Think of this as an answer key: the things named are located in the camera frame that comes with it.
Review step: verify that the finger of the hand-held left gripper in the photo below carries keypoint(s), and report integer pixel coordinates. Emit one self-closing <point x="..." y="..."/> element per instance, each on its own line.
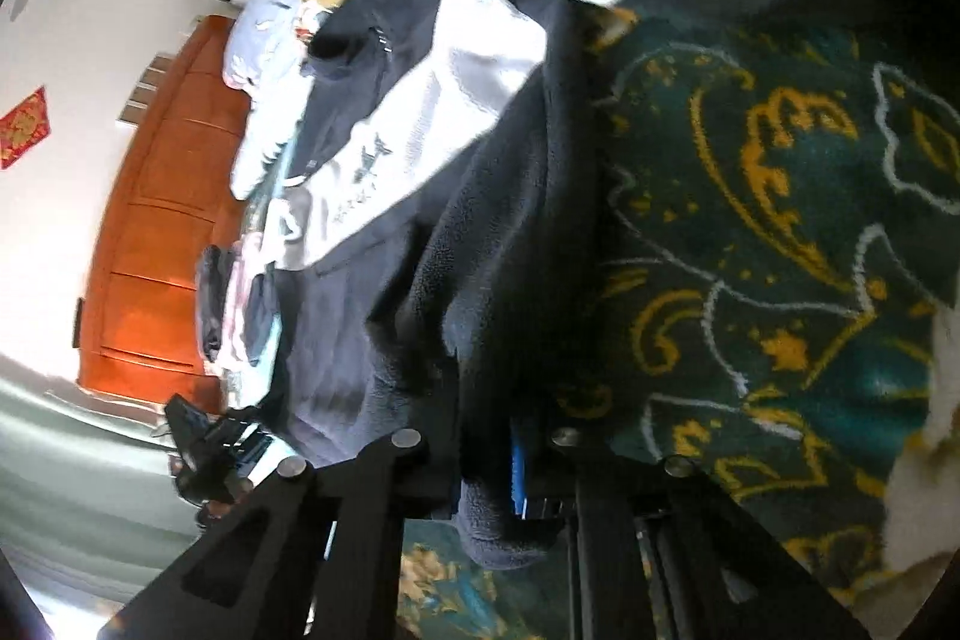
<point x="251" y="434"/>

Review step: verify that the teal floral blanket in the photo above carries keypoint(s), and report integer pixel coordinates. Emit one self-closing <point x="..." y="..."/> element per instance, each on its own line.
<point x="750" y="235"/>

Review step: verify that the red wall decoration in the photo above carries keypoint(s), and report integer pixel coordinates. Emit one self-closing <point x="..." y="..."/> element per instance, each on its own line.
<point x="22" y="126"/>

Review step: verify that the pink cloth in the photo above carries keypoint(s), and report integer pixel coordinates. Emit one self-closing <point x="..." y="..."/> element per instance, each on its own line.
<point x="241" y="295"/>

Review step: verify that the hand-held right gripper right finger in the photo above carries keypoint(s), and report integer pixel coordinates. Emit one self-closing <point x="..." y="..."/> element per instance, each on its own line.
<point x="517" y="475"/>

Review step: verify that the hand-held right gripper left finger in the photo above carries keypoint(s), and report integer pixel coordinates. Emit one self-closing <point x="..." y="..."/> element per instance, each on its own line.
<point x="375" y="482"/>

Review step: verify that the dark cloth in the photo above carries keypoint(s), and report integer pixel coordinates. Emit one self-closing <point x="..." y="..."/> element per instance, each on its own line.
<point x="210" y="302"/>

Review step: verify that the orange wooden headboard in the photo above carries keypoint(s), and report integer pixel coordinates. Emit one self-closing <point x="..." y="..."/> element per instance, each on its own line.
<point x="165" y="235"/>

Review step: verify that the light blue floral duvet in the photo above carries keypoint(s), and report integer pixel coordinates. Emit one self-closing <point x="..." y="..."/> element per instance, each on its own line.
<point x="262" y="48"/>

